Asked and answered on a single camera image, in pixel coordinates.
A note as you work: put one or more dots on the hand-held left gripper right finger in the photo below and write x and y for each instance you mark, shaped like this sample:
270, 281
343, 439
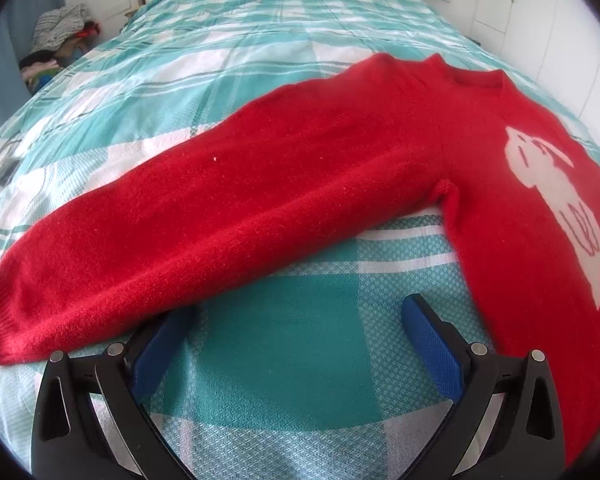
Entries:
432, 350

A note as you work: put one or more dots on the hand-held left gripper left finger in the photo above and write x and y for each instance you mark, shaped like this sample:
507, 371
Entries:
155, 355

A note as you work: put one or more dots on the red sweater with white figure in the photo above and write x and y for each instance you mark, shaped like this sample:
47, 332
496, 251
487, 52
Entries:
280, 185

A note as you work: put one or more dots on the pile of clothes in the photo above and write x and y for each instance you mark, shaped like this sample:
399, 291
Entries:
60, 25

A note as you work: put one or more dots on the blue curtain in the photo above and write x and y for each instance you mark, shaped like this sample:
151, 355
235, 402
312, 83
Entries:
2, 60

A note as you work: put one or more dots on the teal plaid bed blanket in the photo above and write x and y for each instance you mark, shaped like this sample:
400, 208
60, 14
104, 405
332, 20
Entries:
280, 35

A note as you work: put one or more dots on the white wardrobe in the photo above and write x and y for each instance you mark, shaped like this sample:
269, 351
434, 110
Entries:
545, 10

